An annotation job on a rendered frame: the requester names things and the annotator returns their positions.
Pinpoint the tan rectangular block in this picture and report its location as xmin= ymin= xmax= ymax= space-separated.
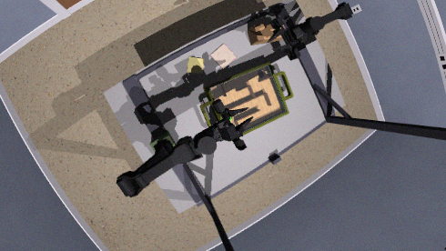
xmin=248 ymin=24 xmax=283 ymax=45

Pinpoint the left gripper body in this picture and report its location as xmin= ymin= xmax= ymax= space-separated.
xmin=208 ymin=99 xmax=247 ymax=150

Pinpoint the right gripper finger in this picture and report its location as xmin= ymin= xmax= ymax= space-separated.
xmin=268 ymin=27 xmax=283 ymax=43
xmin=272 ymin=44 xmax=292 ymax=53

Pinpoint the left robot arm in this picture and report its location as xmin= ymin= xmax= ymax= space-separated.
xmin=117 ymin=119 xmax=238 ymax=197

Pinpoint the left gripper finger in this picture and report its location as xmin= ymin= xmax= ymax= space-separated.
xmin=225 ymin=107 xmax=248 ymax=117
xmin=235 ymin=116 xmax=253 ymax=136

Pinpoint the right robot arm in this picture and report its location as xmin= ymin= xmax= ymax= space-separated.
xmin=287 ymin=2 xmax=353 ymax=44

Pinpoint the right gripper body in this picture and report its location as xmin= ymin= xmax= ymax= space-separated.
xmin=270 ymin=17 xmax=300 ymax=60

